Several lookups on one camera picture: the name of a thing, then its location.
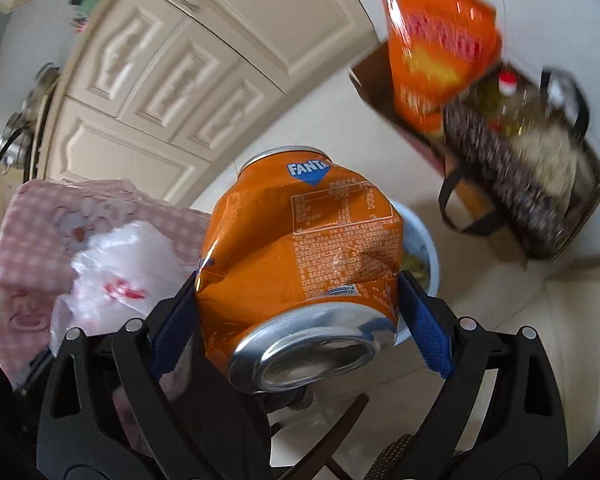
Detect brown cardboard box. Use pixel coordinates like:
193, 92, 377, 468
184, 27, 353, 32
349, 42, 536, 261

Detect orange rice bag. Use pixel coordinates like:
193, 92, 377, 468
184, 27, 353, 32
362, 0, 503, 136

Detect stainless steel pot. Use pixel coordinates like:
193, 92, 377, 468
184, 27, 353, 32
22, 62, 61, 126
0, 110, 36, 166

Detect narrow cream cabinet door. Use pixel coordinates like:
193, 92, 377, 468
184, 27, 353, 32
47, 97, 213, 211

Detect cooking oil bottle red cap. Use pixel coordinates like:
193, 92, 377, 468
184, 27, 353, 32
480, 71, 546, 141

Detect pink checked tablecloth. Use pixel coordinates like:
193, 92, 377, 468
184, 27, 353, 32
0, 179, 213, 456

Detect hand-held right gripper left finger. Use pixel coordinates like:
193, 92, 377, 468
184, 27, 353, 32
36, 272, 202, 480

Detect white plastic bag red print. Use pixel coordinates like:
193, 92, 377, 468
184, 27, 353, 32
50, 220, 206, 356

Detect light blue plastic bin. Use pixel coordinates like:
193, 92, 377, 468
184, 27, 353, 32
392, 202, 441, 346

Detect cream cabinet drawer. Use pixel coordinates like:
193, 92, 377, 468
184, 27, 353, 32
117, 17, 241, 143
170, 57, 287, 163
65, 0, 183, 116

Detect patterned tote bag black handles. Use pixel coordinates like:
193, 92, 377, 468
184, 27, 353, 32
439, 67, 600, 261

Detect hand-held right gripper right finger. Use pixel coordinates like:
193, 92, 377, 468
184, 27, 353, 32
399, 270, 570, 480

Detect cream kitchen cabinet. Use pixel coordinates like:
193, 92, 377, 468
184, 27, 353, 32
30, 0, 381, 211

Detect wide cream cabinet door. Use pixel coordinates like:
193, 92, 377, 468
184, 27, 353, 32
130, 0, 378, 93

